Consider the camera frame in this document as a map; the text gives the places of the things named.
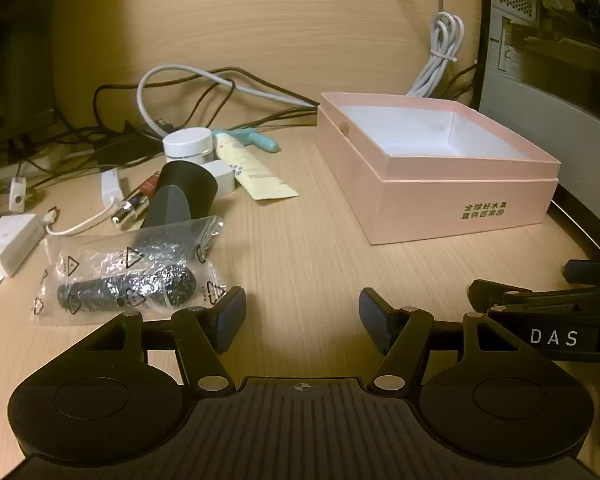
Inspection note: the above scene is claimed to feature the black cone nozzle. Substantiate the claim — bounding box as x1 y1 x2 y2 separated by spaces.
144 160 220 229

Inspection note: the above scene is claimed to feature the pink cardboard box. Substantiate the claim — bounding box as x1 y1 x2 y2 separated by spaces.
315 91 562 246

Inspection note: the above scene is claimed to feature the small white box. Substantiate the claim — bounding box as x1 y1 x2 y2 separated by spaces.
200 160 239 199

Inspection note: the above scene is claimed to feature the red silver lipstick tube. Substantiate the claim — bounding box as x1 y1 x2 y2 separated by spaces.
111 171 161 226

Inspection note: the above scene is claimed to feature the grey computer case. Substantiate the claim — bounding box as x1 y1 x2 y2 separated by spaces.
472 0 600 129

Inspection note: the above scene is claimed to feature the black monitor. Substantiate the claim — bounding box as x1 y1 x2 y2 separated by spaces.
0 0 61 151

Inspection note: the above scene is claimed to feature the teal plastic tool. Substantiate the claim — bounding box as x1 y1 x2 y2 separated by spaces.
220 127 281 154

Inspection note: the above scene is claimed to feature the clear bag with black item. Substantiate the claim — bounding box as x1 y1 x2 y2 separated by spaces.
31 215 229 329

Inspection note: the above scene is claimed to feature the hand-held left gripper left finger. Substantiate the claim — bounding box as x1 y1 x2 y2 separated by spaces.
82 286 248 395

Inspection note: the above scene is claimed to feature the white adapter with cable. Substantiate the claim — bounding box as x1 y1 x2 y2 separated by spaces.
44 169 124 237

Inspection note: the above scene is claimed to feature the black cable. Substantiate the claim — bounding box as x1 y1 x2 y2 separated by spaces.
92 66 319 134

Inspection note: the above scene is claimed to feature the white charger block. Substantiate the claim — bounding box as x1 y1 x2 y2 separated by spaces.
0 213 46 289

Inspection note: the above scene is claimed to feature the black power brick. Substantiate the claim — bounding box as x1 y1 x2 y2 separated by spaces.
93 132 165 166

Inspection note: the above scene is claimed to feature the cream tube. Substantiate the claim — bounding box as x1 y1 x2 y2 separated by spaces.
212 131 299 203

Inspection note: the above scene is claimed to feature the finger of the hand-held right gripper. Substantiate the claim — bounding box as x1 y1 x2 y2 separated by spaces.
563 258 600 284
468 279 600 317

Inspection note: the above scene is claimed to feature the small white plug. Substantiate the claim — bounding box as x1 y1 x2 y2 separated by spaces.
7 177 29 211

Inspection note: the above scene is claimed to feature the white jar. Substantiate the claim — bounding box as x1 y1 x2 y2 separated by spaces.
162 128 216 165

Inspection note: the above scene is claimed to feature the white cable bundle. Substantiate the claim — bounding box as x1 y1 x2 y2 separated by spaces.
406 0 466 97

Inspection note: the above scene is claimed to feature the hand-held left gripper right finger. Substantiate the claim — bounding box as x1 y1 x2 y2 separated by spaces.
358 287 526 394

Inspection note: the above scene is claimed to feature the white power strip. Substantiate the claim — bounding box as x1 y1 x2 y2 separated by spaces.
0 147 64 181

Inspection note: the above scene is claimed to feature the grey cable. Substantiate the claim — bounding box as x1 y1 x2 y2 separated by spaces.
136 64 321 137

